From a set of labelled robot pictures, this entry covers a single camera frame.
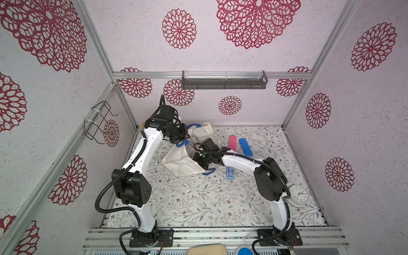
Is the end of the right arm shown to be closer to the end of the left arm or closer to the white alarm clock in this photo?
the end of the left arm

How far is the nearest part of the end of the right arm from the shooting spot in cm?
70

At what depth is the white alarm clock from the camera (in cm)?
83

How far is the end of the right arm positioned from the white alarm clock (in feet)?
1.49
